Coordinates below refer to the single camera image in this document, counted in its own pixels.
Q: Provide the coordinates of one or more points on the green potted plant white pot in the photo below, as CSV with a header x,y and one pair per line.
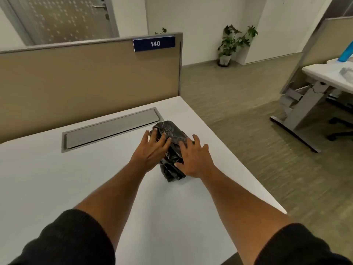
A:
x,y
231,42

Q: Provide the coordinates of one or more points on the person's left hand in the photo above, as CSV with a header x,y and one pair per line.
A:
x,y
149,154

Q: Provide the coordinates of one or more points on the black plastic bag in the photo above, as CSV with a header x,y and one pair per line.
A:
x,y
173,132

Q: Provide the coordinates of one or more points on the person's left forearm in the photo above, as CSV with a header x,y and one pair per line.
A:
x,y
113,195

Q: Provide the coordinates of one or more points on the beige desk divider panel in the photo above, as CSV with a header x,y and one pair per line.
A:
x,y
82,82

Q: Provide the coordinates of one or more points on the person's right forearm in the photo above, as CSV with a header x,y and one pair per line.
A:
x,y
242,209

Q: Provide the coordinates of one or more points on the beige divider panel grey frame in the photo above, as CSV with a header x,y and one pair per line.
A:
x,y
325,44

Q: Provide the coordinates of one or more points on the black office chair base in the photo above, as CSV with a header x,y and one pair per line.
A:
x,y
342,121

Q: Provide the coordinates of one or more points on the person's left middle finger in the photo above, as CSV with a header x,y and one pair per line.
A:
x,y
162,138

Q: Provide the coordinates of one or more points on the person's right thumb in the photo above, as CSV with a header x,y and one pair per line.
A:
x,y
178,166

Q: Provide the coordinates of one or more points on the blue number sign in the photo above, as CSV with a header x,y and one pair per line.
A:
x,y
154,43

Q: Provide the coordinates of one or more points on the person's right hand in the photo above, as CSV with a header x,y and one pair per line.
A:
x,y
195,162

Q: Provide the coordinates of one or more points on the person's right middle finger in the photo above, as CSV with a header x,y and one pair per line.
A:
x,y
189,144

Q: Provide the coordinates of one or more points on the frosted glass door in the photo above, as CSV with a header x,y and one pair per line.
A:
x,y
66,19

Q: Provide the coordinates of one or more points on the blue bottle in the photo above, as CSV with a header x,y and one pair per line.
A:
x,y
346,53

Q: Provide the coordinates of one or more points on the person's left little finger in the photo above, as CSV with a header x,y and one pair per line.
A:
x,y
147,136

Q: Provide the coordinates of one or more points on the small green plant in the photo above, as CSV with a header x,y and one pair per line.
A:
x,y
162,31

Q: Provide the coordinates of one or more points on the person's right little finger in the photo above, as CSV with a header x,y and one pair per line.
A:
x,y
205,150

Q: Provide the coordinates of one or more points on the black sweater sleeve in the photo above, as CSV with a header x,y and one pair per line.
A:
x,y
69,240
297,248

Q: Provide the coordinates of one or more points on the white desk with grey leg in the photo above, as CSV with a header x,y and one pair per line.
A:
x,y
325,73

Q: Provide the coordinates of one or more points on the grey object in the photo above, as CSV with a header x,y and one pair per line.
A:
x,y
347,74

